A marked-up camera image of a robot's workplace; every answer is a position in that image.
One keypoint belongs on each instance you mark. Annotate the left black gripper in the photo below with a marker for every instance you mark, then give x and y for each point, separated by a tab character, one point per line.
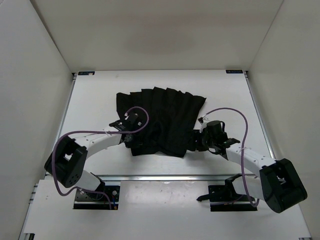
136	129

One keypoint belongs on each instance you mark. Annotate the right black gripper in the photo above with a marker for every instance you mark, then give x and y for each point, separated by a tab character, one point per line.
197	135

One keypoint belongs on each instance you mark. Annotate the black pleated skirt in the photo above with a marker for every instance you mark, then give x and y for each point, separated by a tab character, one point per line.
172	117

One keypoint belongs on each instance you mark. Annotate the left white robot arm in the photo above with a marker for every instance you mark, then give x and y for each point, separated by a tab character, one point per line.
67	161

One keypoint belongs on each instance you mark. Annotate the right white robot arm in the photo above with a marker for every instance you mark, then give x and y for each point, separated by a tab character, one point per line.
276	182

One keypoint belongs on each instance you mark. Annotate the right blue corner sticker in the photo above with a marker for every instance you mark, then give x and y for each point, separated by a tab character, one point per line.
234	71

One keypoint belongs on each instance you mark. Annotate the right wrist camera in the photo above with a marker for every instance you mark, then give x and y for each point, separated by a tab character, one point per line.
203	120

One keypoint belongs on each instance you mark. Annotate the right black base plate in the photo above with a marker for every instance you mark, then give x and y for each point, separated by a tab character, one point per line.
223	202

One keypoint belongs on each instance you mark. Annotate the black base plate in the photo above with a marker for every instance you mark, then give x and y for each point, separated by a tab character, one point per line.
223	202
93	201

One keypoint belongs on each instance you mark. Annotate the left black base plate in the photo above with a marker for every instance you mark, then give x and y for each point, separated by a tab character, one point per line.
93	201

